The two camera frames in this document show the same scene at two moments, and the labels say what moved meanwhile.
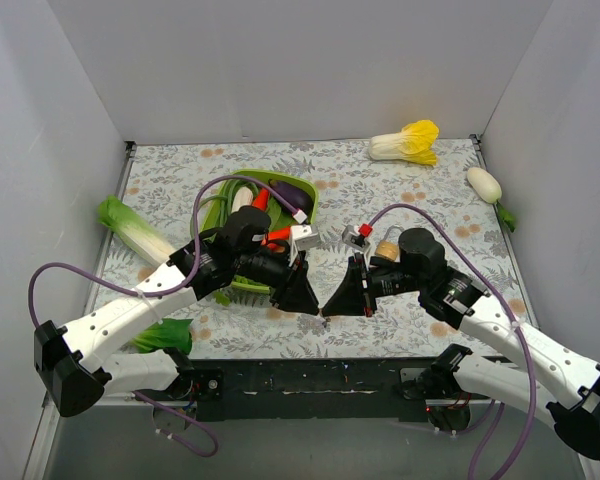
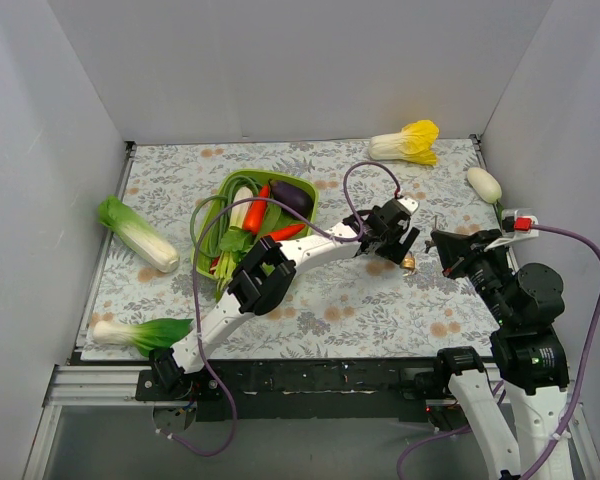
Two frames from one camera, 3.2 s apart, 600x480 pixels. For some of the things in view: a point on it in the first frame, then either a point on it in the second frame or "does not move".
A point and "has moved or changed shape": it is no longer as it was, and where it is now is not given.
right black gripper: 359,285 to 457,255
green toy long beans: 216,210 does not move
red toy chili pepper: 280,234 does not move
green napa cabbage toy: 134,231 does not move
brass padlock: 388,249 has moved or changed shape
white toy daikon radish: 488,190 does not move
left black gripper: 294,279 to 397,245
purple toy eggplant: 295,196 does not move
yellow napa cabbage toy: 416,142 does not move
